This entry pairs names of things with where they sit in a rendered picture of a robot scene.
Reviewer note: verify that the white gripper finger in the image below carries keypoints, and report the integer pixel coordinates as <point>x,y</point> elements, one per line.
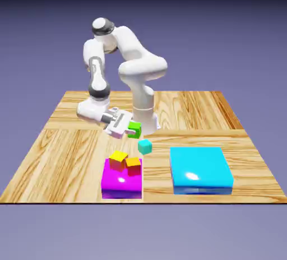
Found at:
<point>131,132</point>

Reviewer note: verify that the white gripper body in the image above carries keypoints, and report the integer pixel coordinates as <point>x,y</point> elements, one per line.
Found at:
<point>118,122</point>

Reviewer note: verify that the small green cube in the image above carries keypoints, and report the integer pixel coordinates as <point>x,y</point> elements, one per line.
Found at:
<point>136,128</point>

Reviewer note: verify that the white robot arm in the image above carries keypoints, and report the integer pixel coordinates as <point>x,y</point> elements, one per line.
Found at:
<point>136,62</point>

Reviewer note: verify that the small teal cube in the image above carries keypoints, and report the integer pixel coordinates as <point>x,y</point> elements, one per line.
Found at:
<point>145,146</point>

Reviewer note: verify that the small yellow cube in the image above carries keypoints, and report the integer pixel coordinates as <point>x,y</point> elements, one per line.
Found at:
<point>118,160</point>

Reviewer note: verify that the small orange cube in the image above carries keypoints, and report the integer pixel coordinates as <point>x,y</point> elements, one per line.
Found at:
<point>133,166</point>

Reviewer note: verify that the large magenta box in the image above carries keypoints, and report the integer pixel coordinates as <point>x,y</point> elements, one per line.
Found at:
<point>121,182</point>

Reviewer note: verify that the large cyan box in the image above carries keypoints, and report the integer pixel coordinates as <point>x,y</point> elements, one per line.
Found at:
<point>199,170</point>

